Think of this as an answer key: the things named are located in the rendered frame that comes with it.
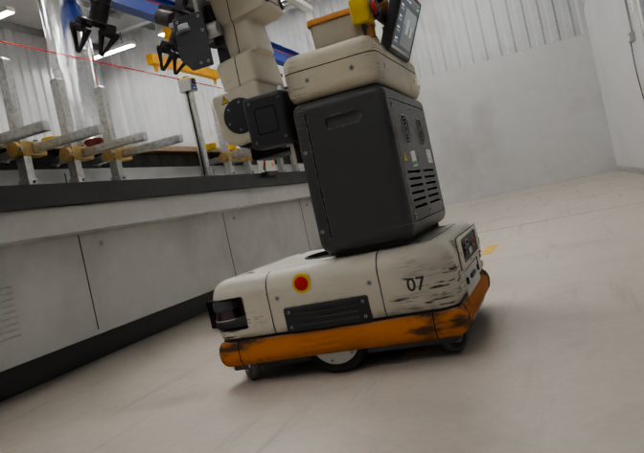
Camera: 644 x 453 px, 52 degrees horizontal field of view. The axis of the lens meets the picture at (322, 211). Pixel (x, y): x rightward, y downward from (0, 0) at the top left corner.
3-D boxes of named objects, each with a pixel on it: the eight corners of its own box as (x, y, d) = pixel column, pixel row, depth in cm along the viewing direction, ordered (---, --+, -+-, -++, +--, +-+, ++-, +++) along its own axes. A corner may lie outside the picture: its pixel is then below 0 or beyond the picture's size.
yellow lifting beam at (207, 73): (220, 84, 968) (217, 62, 967) (155, 69, 808) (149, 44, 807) (216, 85, 971) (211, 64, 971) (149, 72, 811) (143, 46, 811)
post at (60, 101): (89, 201, 253) (62, 78, 253) (83, 201, 249) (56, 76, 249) (81, 202, 254) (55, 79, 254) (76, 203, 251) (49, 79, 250)
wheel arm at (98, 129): (105, 136, 223) (103, 124, 223) (99, 135, 220) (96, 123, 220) (7, 165, 238) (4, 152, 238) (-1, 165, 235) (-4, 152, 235)
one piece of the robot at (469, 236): (482, 249, 205) (476, 222, 205) (465, 270, 166) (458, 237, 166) (473, 250, 206) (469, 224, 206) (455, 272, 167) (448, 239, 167)
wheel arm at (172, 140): (184, 144, 270) (182, 133, 270) (179, 144, 267) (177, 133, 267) (98, 167, 285) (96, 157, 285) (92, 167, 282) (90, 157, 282)
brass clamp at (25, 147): (49, 154, 236) (46, 141, 236) (20, 154, 223) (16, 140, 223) (35, 158, 238) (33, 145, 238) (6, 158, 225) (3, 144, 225)
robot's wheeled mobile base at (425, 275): (494, 292, 214) (477, 215, 214) (471, 344, 154) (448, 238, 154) (303, 321, 237) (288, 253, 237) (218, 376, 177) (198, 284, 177)
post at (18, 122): (38, 193, 229) (10, 56, 229) (32, 193, 226) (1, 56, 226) (31, 195, 230) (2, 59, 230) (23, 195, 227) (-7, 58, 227)
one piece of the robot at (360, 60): (459, 257, 212) (404, 1, 212) (429, 288, 161) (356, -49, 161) (360, 274, 224) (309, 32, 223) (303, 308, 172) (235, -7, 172)
